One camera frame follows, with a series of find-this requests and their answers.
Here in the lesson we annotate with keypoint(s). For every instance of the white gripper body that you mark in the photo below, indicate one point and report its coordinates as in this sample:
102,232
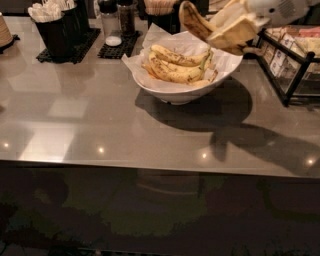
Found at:
274,10

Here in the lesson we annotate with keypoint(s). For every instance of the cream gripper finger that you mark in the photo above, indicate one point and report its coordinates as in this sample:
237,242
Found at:
234,13
234,33

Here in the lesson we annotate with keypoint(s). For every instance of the spotted yellow banana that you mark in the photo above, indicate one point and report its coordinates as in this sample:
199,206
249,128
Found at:
199,27
164,73

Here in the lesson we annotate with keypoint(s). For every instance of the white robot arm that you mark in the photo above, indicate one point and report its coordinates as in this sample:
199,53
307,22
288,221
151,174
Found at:
315,2

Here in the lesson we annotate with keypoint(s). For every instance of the white paper bowl liner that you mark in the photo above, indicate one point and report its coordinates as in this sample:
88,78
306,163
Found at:
182,43

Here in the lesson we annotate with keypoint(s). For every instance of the middle yellow banana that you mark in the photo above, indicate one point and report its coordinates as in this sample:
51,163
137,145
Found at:
179,59

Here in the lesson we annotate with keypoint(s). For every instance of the small banana at rim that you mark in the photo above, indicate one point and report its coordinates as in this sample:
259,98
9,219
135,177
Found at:
205,82

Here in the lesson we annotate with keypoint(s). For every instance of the white ceramic bowl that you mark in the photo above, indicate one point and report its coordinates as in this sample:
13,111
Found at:
180,68

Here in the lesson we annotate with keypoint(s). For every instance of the black stirrer holder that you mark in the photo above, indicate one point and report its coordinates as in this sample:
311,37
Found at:
163,13

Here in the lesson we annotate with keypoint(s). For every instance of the glass pepper shaker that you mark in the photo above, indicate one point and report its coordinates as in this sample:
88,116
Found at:
126,17

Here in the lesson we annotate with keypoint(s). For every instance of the glass salt shaker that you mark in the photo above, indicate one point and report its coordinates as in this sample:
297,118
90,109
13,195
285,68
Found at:
110,24

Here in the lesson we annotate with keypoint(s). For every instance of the black cutlery holder back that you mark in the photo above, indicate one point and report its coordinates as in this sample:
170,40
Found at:
76,21

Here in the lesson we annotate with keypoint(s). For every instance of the black cutlery holder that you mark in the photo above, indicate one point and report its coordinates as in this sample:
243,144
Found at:
76,21
56,39

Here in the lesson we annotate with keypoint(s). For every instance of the black cutlery holder front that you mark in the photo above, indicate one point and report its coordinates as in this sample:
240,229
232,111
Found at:
56,39

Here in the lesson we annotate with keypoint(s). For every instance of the white plastic cutlery bundle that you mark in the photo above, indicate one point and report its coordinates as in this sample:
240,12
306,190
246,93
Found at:
47,12

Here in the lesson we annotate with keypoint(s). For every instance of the stack of paper cups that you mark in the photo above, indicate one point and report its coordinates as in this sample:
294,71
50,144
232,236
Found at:
5,35

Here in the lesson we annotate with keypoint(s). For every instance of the black wire condiment rack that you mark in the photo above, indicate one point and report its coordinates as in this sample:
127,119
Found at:
291,62

